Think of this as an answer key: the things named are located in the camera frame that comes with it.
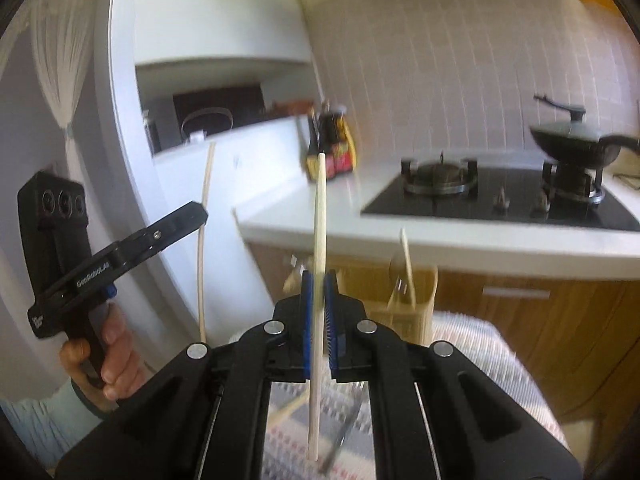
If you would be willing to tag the wooden base cabinets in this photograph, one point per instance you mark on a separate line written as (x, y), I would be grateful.
(550, 335)

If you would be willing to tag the striped woven table mat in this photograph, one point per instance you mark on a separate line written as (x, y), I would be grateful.
(475, 355)

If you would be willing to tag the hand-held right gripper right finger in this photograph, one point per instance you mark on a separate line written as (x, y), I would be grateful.
(331, 320)

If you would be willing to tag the white kitchen countertop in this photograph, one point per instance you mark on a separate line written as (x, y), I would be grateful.
(450, 250)

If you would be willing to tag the tall soy sauce bottle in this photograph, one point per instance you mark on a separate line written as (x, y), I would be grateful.
(311, 160)

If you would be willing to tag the black gas stove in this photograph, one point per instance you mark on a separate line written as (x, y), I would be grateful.
(400, 210)

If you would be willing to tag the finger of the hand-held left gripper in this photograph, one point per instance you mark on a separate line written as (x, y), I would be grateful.
(170, 227)

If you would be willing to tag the black wok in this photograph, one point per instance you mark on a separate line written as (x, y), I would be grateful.
(570, 152)

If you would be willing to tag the short dark sauce bottle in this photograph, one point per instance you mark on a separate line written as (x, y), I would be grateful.
(342, 155)

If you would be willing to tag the yellow plastic utensil basket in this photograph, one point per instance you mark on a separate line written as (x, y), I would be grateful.
(400, 317)

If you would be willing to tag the orange packet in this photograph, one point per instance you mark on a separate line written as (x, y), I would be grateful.
(292, 107)

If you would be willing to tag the person's left hand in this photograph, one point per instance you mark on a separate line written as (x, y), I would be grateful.
(120, 355)

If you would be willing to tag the person's left forearm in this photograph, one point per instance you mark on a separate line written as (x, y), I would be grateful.
(45, 420)

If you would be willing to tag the white sheer curtain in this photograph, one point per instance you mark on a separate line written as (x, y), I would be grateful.
(60, 60)

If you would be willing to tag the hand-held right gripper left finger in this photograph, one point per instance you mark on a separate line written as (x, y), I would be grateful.
(308, 320)

